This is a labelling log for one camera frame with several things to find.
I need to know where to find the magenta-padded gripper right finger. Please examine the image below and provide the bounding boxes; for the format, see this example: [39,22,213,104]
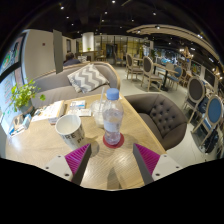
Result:
[132,142,183,186]

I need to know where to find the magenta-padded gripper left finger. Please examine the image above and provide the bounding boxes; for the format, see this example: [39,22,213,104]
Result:
[43,143,93,186]

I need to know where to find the clear blue-capped water bottle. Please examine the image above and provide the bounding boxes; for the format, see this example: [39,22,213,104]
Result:
[101,87,125,146]

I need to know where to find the white mug with dark lettering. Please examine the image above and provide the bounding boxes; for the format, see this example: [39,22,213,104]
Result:
[54,114,86,150]

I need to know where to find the flat round red coaster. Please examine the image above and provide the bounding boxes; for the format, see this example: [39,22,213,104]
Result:
[102,132,125,149]

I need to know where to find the grey tufted armchair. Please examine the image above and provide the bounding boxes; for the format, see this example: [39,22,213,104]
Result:
[123,92,189,152]

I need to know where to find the clear plastic cup with straw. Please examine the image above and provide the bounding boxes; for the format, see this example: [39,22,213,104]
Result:
[90,87,108,129]

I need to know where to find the white printed booklet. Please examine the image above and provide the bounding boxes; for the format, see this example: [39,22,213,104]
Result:
[31,103,54,123]

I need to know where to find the small teal box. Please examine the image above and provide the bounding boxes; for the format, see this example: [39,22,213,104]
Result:
[21,113,33,130]

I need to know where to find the blue white small carton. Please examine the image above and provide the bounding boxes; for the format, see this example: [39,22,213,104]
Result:
[69,99,87,111]

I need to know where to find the blue white flat pack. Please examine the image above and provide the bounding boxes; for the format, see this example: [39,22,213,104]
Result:
[8,124,24,138]

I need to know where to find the grey wood-framed sofa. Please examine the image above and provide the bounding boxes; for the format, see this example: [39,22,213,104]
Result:
[30,61,122,109]

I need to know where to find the green potted plant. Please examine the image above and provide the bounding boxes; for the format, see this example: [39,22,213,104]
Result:
[9,79,47,116]

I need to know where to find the group of dining chairs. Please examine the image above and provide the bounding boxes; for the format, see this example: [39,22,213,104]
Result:
[113,49,224,158]

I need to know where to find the grey white chevron cushion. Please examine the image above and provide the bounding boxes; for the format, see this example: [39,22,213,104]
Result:
[66,63,110,94]

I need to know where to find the person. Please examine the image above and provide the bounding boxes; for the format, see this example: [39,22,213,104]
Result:
[62,51,82,68]

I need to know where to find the group of ceiling lights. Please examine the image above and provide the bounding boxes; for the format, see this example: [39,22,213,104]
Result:
[58,0,214,44]

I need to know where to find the colourful framed wall poster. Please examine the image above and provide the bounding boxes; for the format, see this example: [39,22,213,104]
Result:
[0,34,26,73]

